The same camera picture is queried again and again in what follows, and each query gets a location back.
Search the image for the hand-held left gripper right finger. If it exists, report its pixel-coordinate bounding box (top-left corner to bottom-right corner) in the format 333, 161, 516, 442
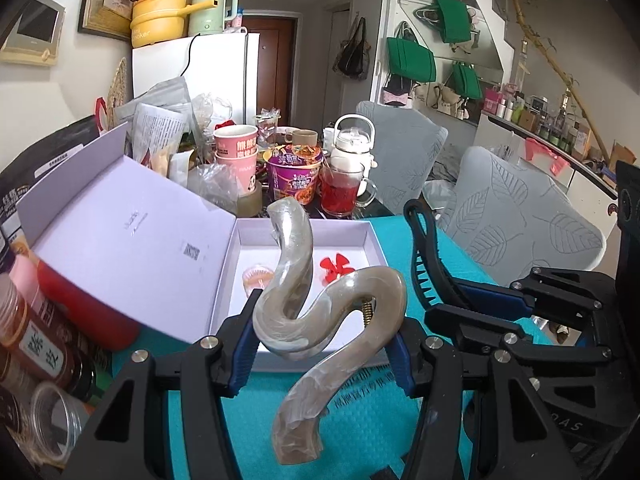
390, 319, 583, 480

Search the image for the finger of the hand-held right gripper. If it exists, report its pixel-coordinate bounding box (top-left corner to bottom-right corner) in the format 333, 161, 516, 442
425, 304, 591, 362
452, 266, 603, 319

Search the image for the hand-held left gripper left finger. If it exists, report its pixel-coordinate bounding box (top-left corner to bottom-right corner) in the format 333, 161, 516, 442
75, 300, 261, 480

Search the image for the black hair claw clip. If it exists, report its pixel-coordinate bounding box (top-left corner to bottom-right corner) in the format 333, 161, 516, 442
402, 199, 471, 311

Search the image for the red plastic propeller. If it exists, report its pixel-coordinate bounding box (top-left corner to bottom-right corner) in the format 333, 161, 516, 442
319, 254, 358, 286

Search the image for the white gift box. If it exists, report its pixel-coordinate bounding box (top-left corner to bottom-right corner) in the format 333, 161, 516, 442
15, 122, 391, 373

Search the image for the teal printed table mat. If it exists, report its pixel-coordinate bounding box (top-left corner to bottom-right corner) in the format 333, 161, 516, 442
112, 212, 551, 480

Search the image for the grey leaf-pattern covered chair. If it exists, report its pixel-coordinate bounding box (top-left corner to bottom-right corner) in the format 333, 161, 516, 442
356, 101, 449, 216
445, 146, 606, 286

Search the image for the pink plastic bag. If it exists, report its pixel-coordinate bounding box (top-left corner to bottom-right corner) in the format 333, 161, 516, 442
525, 137, 571, 176

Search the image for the clear tape roll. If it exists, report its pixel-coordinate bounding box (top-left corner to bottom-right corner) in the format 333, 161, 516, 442
235, 187, 264, 218

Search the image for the white low cabinet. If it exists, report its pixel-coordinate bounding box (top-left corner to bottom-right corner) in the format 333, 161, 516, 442
472, 112, 621, 241

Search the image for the pink panda paper cup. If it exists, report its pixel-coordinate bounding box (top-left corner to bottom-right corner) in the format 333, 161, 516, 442
215, 152, 261, 196

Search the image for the glass mug of red tea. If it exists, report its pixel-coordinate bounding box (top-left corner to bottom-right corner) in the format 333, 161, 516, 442
320, 157, 378, 218

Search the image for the row of bottles and jars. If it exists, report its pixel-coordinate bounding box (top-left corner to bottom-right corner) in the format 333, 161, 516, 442
482, 85, 601, 161

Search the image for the purple instant noodle bowl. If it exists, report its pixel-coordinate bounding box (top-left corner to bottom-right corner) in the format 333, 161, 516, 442
263, 144, 324, 206

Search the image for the cardboard box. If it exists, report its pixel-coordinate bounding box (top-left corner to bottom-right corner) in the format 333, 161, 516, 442
607, 142, 638, 181

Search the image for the clear plastic cup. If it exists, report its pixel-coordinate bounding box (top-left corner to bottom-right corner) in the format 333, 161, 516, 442
30, 380, 83, 463

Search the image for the group of spice jars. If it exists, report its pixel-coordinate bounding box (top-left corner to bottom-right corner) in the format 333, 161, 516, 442
0, 275, 98, 461

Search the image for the white electric kettle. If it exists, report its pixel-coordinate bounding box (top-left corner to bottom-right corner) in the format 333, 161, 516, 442
331, 114, 378, 173

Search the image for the beige mug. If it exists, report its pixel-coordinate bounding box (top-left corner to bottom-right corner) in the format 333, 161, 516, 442
285, 129, 319, 148

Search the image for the pink bottle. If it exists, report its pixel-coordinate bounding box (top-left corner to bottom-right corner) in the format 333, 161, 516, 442
9, 254, 48, 321

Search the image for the crumpled paper packaging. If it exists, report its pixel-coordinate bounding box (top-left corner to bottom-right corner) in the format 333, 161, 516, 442
115, 77, 193, 161

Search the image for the large green tote bag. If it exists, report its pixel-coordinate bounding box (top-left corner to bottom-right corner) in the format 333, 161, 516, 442
387, 35, 437, 83

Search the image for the bamboo pole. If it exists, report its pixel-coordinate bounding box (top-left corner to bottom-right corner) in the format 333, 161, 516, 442
505, 0, 613, 161

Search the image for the white fridge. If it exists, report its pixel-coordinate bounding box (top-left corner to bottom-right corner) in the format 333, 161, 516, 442
131, 32, 262, 128

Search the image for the black snack bag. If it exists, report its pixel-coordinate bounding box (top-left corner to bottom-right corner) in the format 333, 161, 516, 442
0, 115, 101, 261

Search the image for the black hanging bag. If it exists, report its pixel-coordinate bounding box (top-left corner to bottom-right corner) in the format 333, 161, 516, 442
334, 17, 372, 81

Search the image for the brown door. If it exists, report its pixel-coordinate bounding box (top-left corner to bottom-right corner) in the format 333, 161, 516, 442
240, 15, 296, 126

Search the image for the woven straw fan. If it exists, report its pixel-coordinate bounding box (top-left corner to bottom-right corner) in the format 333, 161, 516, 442
107, 57, 132, 126

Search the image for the yellow cooking pot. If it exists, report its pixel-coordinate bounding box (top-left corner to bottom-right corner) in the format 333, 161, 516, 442
130, 0, 221, 48

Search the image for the green electric kettle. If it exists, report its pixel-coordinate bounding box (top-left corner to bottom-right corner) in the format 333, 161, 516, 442
187, 0, 240, 37

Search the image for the framed picture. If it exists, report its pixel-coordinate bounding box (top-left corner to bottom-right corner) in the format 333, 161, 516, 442
77, 0, 151, 43

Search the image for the black power cable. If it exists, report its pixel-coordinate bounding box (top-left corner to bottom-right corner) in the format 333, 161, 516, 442
182, 35, 201, 78

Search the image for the wall intercom panel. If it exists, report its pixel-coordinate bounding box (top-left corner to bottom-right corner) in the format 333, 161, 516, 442
0, 0, 67, 67

